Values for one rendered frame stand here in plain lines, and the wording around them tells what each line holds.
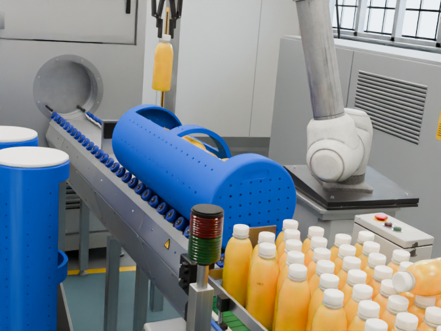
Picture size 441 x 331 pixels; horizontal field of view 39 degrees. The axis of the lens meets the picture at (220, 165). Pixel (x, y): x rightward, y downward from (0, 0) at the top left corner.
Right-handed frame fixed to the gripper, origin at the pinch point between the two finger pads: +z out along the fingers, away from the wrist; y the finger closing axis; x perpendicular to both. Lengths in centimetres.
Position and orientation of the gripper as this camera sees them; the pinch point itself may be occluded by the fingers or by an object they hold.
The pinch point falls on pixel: (165, 29)
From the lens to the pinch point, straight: 237.6
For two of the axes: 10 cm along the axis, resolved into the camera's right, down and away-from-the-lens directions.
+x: 4.3, 2.5, -8.7
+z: -0.7, 9.7, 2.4
